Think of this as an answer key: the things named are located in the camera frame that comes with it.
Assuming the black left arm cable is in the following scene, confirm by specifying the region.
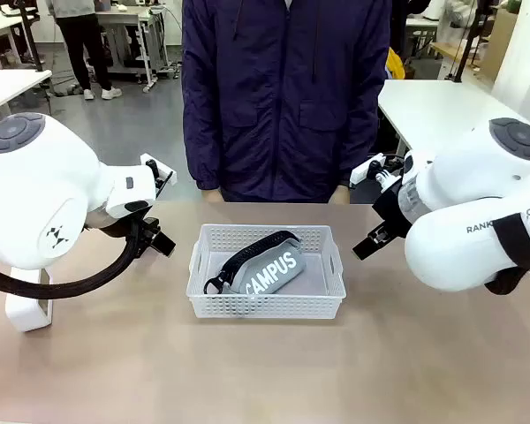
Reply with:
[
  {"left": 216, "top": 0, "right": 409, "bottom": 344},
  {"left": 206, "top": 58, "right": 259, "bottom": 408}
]
[{"left": 0, "top": 216, "right": 145, "bottom": 300}]

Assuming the white workbench with frame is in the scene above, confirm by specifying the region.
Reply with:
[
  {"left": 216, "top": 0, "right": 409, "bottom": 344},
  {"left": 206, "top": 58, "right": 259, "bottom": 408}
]
[{"left": 95, "top": 4, "right": 171, "bottom": 94}]

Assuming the black right arm cable sleeve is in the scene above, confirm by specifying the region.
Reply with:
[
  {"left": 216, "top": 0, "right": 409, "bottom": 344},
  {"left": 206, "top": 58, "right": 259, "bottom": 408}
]
[{"left": 484, "top": 213, "right": 530, "bottom": 296}]

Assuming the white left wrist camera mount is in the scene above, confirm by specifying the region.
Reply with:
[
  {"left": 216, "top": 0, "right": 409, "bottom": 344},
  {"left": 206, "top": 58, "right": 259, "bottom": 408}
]
[{"left": 140, "top": 153, "right": 178, "bottom": 200}]

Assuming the large white table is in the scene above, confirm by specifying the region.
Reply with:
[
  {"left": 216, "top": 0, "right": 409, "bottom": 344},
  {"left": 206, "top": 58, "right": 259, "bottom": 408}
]
[{"left": 377, "top": 79, "right": 530, "bottom": 155}]

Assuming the person in purple jacket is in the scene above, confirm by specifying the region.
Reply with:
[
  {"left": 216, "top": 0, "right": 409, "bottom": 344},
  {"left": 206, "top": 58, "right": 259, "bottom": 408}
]
[{"left": 180, "top": 0, "right": 392, "bottom": 204}]

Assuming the small white table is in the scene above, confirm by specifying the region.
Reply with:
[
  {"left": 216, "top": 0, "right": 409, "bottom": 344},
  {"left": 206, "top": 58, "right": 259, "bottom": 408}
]
[{"left": 0, "top": 69, "right": 54, "bottom": 118}]

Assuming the white desk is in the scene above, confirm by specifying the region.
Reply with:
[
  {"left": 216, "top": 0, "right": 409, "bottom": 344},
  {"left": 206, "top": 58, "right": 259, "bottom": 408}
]
[{"left": 0, "top": 15, "right": 27, "bottom": 67}]

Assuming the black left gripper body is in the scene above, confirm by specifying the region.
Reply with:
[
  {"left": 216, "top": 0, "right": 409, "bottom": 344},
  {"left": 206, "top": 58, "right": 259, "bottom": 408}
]
[{"left": 132, "top": 216, "right": 163, "bottom": 260}]

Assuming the yellow object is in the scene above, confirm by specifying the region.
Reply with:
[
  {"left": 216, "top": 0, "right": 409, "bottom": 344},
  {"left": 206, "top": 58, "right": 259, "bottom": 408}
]
[{"left": 386, "top": 46, "right": 406, "bottom": 81}]

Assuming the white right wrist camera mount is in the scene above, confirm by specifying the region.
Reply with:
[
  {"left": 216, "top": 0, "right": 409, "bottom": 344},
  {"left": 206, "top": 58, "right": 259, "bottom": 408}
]
[{"left": 351, "top": 152, "right": 407, "bottom": 191}]

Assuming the white bracket stand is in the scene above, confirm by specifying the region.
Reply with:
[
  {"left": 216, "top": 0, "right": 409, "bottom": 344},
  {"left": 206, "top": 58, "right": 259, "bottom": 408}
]
[{"left": 4, "top": 267, "right": 54, "bottom": 332}]

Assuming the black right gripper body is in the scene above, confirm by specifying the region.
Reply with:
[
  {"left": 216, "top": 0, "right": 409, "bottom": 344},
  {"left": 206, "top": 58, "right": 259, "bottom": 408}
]
[{"left": 370, "top": 179, "right": 414, "bottom": 242}]

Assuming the light wooden table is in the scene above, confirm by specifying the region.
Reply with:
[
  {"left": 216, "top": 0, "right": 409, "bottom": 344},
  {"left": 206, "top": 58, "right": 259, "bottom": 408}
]
[{"left": 429, "top": 41, "right": 469, "bottom": 63}]

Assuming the white perforated plastic basket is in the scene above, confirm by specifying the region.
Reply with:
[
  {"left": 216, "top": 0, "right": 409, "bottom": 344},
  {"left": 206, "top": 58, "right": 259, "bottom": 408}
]
[{"left": 185, "top": 223, "right": 348, "bottom": 320}]

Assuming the grey CAMPUS pencil pouch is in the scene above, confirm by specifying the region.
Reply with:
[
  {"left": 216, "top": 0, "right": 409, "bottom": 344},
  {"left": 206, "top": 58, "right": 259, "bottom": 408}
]
[{"left": 202, "top": 230, "right": 307, "bottom": 296}]

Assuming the black pole stand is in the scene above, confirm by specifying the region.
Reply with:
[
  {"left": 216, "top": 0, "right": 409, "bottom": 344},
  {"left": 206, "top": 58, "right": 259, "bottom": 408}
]
[
  {"left": 19, "top": 0, "right": 45, "bottom": 72},
  {"left": 452, "top": 0, "right": 487, "bottom": 84}
]

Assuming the brown cardboard panel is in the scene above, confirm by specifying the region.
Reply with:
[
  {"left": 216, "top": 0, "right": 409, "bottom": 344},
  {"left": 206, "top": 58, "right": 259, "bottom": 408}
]
[{"left": 481, "top": 7, "right": 517, "bottom": 85}]

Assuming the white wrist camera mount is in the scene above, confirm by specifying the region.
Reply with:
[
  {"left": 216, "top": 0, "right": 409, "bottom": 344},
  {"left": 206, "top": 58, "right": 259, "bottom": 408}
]
[
  {"left": 140, "top": 153, "right": 178, "bottom": 200},
  {"left": 351, "top": 152, "right": 407, "bottom": 191}
]

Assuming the person in black trousers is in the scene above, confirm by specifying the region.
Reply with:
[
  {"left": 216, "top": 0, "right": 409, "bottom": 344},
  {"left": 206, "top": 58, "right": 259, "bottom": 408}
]
[{"left": 43, "top": 0, "right": 123, "bottom": 102}]

